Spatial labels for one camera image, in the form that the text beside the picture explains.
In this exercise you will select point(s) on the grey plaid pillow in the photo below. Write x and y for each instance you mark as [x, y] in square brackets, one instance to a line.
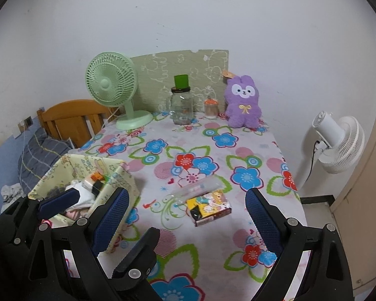
[40, 153]

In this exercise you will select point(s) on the small orange-lid jar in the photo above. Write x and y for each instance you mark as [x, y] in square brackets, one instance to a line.
[211, 108]

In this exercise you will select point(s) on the white standing fan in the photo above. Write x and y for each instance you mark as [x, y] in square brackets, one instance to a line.
[329, 149]

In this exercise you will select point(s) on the green cup on jar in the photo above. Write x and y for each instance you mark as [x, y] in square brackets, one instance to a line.
[181, 81]

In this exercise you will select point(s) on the cartoon card box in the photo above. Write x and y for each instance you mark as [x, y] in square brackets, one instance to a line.
[208, 207]

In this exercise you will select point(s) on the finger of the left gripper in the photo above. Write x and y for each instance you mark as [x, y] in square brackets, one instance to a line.
[129, 278]
[56, 203]

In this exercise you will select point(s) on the white cloth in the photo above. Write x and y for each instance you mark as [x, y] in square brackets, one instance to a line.
[86, 198]
[10, 193]

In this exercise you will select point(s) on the beige door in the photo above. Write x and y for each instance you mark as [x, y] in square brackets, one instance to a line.
[355, 215]

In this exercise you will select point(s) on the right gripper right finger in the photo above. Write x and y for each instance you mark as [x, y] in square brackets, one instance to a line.
[327, 275]

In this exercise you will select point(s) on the green patterned board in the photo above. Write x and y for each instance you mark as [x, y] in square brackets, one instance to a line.
[156, 74]

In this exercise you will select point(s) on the green desk fan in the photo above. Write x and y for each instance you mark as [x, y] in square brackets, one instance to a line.
[112, 80]

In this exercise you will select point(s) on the glass mason jar mug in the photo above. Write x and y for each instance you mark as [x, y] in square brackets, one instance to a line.
[180, 106]

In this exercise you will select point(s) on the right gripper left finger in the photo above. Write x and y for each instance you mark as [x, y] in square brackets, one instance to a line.
[82, 242]

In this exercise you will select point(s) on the purple plush bunny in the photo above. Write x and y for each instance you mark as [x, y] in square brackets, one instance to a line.
[242, 98]

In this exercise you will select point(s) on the clear plastic pen case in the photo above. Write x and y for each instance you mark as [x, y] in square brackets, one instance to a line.
[192, 190]

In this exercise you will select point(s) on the wall socket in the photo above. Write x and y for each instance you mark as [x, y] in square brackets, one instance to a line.
[25, 124]

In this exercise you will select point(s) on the crumpled white cloth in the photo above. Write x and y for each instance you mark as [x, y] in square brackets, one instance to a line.
[10, 193]

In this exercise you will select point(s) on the pink paper packet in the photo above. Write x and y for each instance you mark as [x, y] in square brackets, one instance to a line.
[75, 214]

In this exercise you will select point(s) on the floral tablecloth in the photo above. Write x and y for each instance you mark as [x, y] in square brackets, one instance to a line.
[225, 259]

